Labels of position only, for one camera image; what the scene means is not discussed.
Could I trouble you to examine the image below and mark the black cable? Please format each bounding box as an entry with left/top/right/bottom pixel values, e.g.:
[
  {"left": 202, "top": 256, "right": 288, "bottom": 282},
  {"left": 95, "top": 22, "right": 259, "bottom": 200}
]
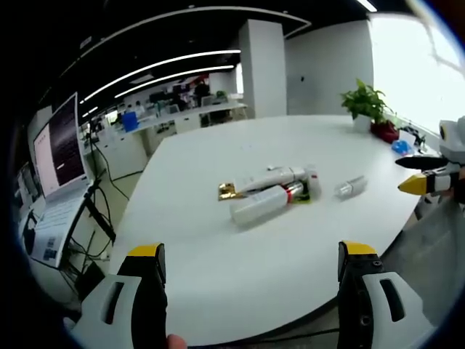
[{"left": 86, "top": 140, "right": 141, "bottom": 204}]

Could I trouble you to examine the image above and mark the open white laptop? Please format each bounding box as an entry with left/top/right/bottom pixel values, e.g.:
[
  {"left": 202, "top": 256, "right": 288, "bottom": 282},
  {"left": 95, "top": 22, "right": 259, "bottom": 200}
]
[{"left": 28, "top": 92, "right": 92, "bottom": 270}]

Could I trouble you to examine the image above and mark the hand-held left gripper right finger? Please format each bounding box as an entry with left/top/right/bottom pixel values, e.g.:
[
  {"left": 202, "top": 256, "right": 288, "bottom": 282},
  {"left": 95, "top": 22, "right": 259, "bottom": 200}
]
[{"left": 336, "top": 240, "right": 437, "bottom": 349}]

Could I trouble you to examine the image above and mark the dark red pot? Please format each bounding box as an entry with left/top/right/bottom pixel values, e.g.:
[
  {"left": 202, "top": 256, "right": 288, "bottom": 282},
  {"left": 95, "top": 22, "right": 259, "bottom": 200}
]
[{"left": 369, "top": 121, "right": 401, "bottom": 143}]

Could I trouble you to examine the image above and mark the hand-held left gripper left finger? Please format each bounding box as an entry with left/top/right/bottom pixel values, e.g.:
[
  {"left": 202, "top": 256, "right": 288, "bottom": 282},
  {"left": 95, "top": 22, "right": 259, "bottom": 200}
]
[{"left": 71, "top": 242, "right": 169, "bottom": 349}]

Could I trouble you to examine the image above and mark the blue box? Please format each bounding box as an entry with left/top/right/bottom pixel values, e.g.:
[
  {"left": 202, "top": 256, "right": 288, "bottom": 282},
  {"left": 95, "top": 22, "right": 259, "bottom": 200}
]
[{"left": 121, "top": 111, "right": 141, "bottom": 132}]

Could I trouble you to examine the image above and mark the red and silver skincare bottle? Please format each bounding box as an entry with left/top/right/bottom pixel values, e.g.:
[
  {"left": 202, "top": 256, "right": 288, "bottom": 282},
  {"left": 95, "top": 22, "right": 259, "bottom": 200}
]
[{"left": 282, "top": 181, "right": 307, "bottom": 201}]

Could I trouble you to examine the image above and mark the green potted plant white pot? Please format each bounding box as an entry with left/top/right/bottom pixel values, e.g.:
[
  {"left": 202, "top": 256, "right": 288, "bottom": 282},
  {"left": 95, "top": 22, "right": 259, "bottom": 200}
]
[{"left": 339, "top": 77, "right": 397, "bottom": 134}]

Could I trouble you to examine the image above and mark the large white skincare bottle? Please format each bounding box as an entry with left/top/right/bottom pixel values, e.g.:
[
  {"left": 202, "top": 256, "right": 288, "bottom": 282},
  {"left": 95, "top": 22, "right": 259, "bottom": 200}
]
[{"left": 229, "top": 185, "right": 291, "bottom": 228}]

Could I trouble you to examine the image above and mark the blue crumpled bag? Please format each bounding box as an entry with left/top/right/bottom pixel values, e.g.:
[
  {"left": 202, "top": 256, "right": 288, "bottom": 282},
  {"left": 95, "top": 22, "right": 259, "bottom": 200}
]
[{"left": 390, "top": 139, "right": 412, "bottom": 154}]

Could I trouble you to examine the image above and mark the black laptop tripod stand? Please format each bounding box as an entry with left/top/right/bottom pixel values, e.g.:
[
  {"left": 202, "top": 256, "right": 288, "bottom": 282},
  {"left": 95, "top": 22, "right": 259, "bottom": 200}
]
[{"left": 65, "top": 177, "right": 118, "bottom": 292}]

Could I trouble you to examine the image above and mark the long ceiling light strip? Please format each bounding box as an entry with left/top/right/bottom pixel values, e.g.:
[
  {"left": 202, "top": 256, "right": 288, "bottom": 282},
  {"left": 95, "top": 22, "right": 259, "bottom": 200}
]
[
  {"left": 114, "top": 64, "right": 237, "bottom": 99},
  {"left": 78, "top": 49, "right": 242, "bottom": 105}
]

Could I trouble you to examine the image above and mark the white skincare tube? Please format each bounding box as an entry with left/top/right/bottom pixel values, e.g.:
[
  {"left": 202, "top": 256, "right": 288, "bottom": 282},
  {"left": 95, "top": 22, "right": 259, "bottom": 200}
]
[{"left": 235, "top": 165, "right": 307, "bottom": 194}]

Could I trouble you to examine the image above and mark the clear silver skincare bottle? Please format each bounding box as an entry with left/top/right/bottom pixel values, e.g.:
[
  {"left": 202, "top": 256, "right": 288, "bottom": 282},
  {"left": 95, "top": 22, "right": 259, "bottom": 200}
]
[{"left": 333, "top": 174, "right": 368, "bottom": 201}]

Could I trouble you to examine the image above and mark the small white red-label skincare bottle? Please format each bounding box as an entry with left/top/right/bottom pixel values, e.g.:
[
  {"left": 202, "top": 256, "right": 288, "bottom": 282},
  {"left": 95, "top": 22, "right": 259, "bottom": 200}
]
[{"left": 304, "top": 164, "right": 323, "bottom": 200}]

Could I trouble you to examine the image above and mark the person's left hand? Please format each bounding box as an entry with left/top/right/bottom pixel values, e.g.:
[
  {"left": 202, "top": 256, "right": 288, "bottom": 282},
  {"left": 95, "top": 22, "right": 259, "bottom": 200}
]
[{"left": 166, "top": 334, "right": 188, "bottom": 349}]

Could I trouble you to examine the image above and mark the white office desk row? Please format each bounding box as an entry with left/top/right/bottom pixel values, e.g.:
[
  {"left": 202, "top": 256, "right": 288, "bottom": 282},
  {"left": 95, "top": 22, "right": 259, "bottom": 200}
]
[{"left": 119, "top": 101, "right": 250, "bottom": 136}]

